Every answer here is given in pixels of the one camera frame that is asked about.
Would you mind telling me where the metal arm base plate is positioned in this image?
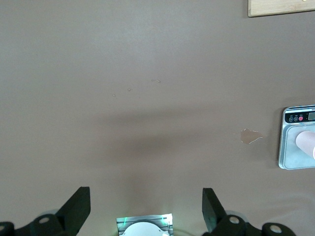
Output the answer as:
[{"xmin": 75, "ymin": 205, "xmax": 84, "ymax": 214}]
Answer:
[{"xmin": 116, "ymin": 213, "xmax": 174, "ymax": 236}]

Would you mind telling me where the pink plastic cup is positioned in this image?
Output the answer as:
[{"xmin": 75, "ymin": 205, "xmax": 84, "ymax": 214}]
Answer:
[{"xmin": 295, "ymin": 130, "xmax": 315, "ymax": 160}]

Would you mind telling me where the silver digital kitchen scale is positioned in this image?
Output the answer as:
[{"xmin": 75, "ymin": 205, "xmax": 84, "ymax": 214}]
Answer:
[{"xmin": 278, "ymin": 105, "xmax": 315, "ymax": 170}]

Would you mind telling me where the wooden cutting board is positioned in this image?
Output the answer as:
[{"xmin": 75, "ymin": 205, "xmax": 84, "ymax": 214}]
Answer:
[{"xmin": 248, "ymin": 0, "xmax": 315, "ymax": 18}]

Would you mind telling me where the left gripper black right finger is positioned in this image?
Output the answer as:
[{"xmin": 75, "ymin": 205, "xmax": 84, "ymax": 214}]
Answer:
[{"xmin": 202, "ymin": 188, "xmax": 299, "ymax": 236}]

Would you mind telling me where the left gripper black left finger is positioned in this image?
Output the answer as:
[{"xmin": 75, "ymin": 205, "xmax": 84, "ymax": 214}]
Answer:
[{"xmin": 0, "ymin": 186, "xmax": 91, "ymax": 236}]

